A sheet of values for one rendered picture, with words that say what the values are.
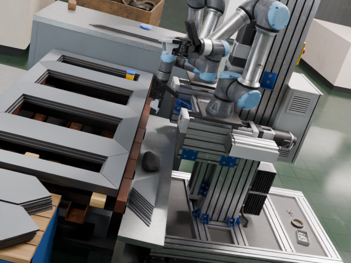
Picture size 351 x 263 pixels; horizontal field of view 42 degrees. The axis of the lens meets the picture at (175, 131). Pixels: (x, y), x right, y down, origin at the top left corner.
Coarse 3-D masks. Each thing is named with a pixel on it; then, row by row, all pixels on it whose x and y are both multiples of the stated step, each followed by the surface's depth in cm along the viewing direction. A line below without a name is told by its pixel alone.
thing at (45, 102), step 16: (80, 64) 320; (96, 64) 320; (80, 80) 290; (32, 96) 249; (128, 96) 292; (80, 112) 251; (96, 112) 251; (32, 144) 210; (48, 144) 210; (96, 160) 211; (48, 176) 189; (96, 192) 191; (112, 192) 191
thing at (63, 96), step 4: (60, 92) 261; (64, 92) 263; (68, 92) 264; (72, 92) 265; (56, 96) 256; (60, 96) 257; (64, 96) 258; (68, 96) 260; (52, 100) 250; (56, 100) 251; (60, 100) 252; (64, 100) 253; (68, 100) 255
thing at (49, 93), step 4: (48, 88) 262; (52, 88) 264; (56, 88) 265; (44, 92) 256; (48, 92) 257; (52, 92) 259; (56, 92) 260; (40, 96) 250; (44, 96) 252; (48, 96) 253; (52, 96) 254
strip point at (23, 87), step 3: (15, 84) 256; (18, 84) 257; (21, 84) 258; (24, 84) 259; (27, 84) 260; (30, 84) 261; (18, 87) 254; (21, 87) 255; (24, 87) 255; (27, 87) 256; (21, 90) 251; (24, 90) 252
